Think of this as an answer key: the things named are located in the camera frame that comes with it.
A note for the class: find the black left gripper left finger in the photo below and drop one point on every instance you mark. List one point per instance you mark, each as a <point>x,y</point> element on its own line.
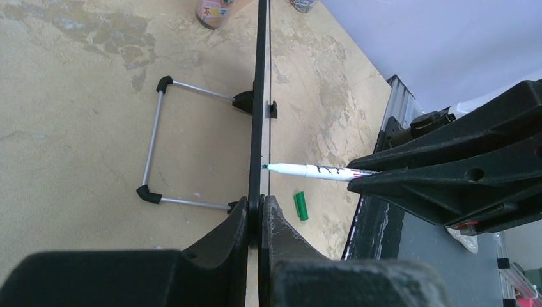
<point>210,272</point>

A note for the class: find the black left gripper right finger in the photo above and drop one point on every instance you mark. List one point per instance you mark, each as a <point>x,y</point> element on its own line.
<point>293,273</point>

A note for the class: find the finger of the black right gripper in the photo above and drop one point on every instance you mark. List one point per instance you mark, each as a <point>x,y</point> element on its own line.
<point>487,193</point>
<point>511,117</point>

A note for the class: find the green marker cap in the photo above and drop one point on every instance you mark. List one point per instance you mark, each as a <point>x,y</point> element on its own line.
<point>300,204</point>

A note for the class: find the white green whiteboard marker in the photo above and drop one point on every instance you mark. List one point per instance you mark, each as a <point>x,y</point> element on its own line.
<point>319,172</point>

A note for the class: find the white whiteboard black frame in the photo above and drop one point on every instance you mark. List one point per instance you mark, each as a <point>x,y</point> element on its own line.
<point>259,177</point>

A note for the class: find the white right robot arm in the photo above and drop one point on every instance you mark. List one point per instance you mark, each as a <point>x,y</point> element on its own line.
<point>444,118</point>

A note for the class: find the pink cartoon bottle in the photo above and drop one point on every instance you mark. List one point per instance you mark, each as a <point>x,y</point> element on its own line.
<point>212,14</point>

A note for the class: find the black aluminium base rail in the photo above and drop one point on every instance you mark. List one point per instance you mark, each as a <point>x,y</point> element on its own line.
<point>376,228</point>

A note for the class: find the silver whiteboard stand frame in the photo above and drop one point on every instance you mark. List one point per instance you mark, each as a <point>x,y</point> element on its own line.
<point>199,148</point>

